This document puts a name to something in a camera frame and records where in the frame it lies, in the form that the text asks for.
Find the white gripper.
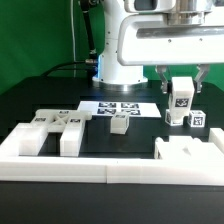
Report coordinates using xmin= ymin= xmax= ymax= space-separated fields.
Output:
xmin=117 ymin=14 xmax=224 ymax=94

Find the white chair seat part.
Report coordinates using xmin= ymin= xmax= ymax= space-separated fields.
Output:
xmin=154 ymin=136 xmax=220 ymax=161

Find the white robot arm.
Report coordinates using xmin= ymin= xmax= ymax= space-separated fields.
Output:
xmin=79 ymin=0 xmax=224 ymax=93

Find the white chair back part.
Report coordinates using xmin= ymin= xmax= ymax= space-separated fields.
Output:
xmin=18 ymin=109 xmax=93 ymax=158

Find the white tagged cube left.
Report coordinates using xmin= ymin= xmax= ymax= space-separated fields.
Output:
xmin=165 ymin=109 xmax=183 ymax=126

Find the white tagged cube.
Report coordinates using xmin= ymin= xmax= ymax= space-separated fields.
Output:
xmin=165 ymin=109 xmax=183 ymax=126
xmin=187 ymin=110 xmax=206 ymax=127

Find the white tagged cube right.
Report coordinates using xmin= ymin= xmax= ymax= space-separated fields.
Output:
xmin=187 ymin=110 xmax=206 ymax=127

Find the white sheet with tags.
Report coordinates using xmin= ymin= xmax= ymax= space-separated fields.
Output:
xmin=78 ymin=101 xmax=161 ymax=118

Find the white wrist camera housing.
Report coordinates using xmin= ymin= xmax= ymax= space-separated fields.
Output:
xmin=124 ymin=0 xmax=176 ymax=13

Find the black cable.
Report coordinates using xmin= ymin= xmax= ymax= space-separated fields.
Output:
xmin=40 ymin=0 xmax=101 ymax=78

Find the white cable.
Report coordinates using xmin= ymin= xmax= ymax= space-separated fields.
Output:
xmin=69 ymin=0 xmax=78 ymax=78

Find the white U-shaped obstacle frame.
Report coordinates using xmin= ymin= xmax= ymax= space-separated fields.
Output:
xmin=0 ymin=125 xmax=224 ymax=186

